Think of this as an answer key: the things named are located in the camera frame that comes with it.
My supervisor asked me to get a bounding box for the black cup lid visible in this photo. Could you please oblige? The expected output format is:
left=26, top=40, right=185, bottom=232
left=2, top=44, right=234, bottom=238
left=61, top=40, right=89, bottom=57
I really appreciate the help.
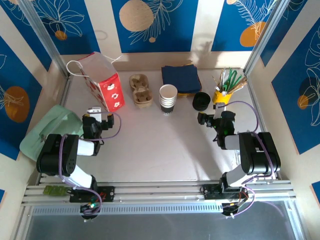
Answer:
left=192, top=91, right=210, bottom=107

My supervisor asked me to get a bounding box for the red white paper bag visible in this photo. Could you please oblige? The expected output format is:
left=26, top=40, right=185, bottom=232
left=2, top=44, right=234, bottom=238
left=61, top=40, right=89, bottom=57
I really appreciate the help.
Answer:
left=66, top=51, right=126, bottom=113

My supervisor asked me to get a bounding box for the yellow stirrer holder cup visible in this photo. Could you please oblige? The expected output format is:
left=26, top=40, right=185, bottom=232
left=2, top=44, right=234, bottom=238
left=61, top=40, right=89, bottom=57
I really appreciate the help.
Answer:
left=211, top=89, right=232, bottom=106

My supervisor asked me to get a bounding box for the mint green zipper pouch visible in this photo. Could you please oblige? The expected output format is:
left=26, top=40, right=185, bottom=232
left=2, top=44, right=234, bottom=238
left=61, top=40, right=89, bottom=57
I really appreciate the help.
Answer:
left=19, top=104, right=85, bottom=161

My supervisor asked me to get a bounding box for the clear plastic holder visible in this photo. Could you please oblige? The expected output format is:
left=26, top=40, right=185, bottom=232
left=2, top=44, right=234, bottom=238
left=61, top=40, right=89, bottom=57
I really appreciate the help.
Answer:
left=234, top=147, right=243, bottom=166

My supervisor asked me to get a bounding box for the stack of paper cups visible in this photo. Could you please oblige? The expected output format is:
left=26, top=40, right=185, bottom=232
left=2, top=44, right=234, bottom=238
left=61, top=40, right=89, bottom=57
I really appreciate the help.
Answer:
left=159, top=94, right=179, bottom=118

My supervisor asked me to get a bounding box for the flat wooden stirrer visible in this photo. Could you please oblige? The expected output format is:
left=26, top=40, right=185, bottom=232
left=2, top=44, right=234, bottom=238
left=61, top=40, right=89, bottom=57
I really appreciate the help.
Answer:
left=228, top=77, right=249, bottom=95

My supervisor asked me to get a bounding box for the navy napkin stack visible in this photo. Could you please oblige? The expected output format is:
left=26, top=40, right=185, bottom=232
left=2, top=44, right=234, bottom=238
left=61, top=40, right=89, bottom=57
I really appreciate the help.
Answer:
left=161, top=64, right=203, bottom=94

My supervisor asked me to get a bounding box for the green circuit board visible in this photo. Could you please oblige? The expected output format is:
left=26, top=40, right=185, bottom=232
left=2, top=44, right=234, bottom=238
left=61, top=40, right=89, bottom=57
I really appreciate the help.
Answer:
left=42, top=185, right=69, bottom=198

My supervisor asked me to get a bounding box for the small controller board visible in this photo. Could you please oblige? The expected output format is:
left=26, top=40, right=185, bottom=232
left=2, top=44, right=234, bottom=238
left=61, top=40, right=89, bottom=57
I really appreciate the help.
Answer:
left=79, top=201, right=103, bottom=222
left=221, top=201, right=248, bottom=220

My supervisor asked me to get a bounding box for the grey metal sheet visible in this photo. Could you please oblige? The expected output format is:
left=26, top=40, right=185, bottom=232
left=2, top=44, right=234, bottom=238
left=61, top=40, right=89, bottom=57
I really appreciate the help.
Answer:
left=24, top=212, right=301, bottom=240

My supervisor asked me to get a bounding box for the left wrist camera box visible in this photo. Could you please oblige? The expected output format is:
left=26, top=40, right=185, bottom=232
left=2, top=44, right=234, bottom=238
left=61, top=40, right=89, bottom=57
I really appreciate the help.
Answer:
left=87, top=106, right=103, bottom=121

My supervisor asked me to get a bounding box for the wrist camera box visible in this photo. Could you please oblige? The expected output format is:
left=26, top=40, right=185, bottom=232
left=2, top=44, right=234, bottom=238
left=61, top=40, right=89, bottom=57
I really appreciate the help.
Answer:
left=87, top=106, right=103, bottom=121
left=214, top=101, right=226, bottom=119

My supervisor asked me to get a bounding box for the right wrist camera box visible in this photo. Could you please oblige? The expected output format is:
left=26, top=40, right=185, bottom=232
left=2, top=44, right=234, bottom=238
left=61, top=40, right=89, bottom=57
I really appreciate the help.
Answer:
left=214, top=101, right=226, bottom=119

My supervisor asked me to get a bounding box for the aluminium side rail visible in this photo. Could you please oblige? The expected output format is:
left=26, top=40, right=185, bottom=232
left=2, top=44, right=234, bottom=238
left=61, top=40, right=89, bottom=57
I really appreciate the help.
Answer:
left=59, top=74, right=75, bottom=107

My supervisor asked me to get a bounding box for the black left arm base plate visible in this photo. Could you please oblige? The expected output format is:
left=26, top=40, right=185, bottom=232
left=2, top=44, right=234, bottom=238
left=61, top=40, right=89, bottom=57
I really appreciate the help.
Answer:
left=69, top=186, right=116, bottom=203

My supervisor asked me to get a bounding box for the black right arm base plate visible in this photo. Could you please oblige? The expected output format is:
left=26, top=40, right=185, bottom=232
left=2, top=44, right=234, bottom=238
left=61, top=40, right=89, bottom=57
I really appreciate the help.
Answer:
left=202, top=184, right=251, bottom=201

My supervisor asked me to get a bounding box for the aluminium frame rail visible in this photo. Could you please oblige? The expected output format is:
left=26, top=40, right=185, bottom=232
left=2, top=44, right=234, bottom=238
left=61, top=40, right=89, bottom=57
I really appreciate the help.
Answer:
left=21, top=179, right=297, bottom=208

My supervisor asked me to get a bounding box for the aluminium frame post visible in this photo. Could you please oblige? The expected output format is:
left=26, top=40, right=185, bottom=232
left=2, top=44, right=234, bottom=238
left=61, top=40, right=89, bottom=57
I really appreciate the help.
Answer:
left=17, top=0, right=71, bottom=79
left=243, top=0, right=288, bottom=77

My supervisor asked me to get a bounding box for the slotted grey cable duct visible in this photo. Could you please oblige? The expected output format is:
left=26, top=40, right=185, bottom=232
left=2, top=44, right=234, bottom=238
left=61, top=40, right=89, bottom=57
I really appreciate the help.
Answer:
left=29, top=201, right=288, bottom=216

